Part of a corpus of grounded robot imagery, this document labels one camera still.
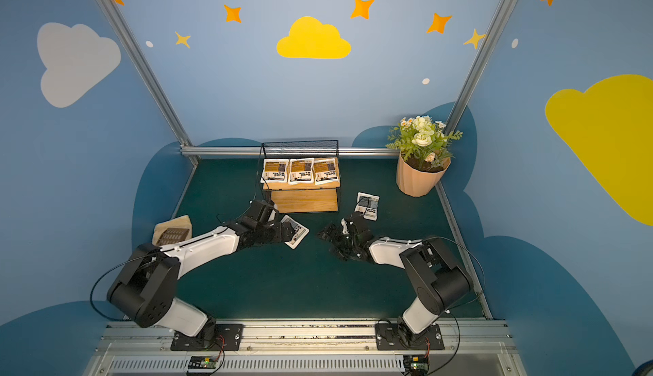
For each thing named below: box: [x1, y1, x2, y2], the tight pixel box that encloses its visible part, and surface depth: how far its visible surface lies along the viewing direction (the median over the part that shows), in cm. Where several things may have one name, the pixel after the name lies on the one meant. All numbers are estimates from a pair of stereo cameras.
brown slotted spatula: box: [156, 227, 190, 246], surface depth 95 cm
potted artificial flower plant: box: [386, 114, 464, 198], surface depth 97 cm
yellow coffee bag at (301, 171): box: [288, 157, 315, 185], surface depth 95 cm
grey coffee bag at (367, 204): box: [354, 191, 381, 222], surface depth 109 cm
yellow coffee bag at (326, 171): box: [312, 157, 341, 186], surface depth 95 cm
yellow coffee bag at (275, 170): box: [260, 158, 290, 183], surface depth 97 cm
